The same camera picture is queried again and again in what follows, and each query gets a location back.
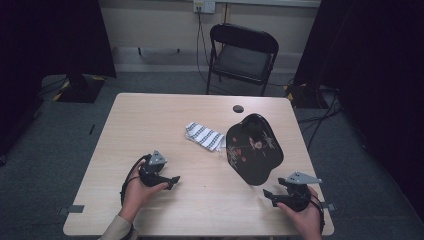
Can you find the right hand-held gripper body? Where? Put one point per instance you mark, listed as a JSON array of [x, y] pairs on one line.
[[298, 191]]

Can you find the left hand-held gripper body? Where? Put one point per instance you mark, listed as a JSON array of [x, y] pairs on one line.
[[151, 175]]

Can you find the white black patterned cloth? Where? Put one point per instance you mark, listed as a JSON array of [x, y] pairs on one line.
[[205, 136]]

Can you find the person's left hand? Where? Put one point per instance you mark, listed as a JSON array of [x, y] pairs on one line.
[[138, 196]]

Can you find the person's right hand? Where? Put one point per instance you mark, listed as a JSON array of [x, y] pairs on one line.
[[305, 223]]

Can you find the grey tape strip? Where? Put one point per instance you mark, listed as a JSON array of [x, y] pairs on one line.
[[330, 207], [74, 209]]

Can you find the small black stick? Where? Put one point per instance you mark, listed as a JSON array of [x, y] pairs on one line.
[[91, 129]]

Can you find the black round table cap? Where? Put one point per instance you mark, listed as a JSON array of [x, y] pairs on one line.
[[238, 108]]

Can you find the black stand base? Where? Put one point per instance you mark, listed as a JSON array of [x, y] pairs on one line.
[[305, 96], [80, 88]]

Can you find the black folding chair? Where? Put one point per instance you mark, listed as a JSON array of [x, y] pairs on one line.
[[241, 60]]

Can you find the black curtain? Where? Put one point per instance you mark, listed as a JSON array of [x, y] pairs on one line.
[[40, 50], [376, 83]]

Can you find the white wall socket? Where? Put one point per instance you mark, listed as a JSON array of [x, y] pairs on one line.
[[204, 6]]

